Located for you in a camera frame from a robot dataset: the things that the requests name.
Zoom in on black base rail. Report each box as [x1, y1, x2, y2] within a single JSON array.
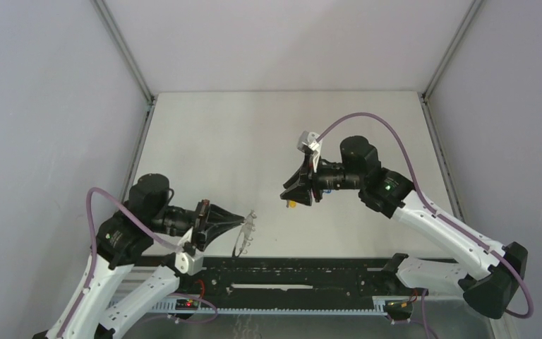
[[178, 257, 420, 313]]

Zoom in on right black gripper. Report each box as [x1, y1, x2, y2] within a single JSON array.
[[280, 153, 363, 208]]

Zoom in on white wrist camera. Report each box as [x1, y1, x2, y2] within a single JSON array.
[[297, 131, 323, 172], [173, 228, 204, 276]]

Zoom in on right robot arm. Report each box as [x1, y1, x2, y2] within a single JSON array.
[[280, 131, 528, 319]]

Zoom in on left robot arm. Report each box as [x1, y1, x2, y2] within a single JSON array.
[[34, 174, 245, 338]]

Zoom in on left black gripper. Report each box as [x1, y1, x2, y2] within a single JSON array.
[[151, 198, 246, 250]]

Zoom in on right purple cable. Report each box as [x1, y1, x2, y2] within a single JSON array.
[[316, 112, 535, 339]]

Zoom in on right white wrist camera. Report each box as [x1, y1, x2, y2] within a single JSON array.
[[297, 131, 323, 172]]

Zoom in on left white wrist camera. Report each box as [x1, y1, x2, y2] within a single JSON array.
[[173, 228, 204, 276]]

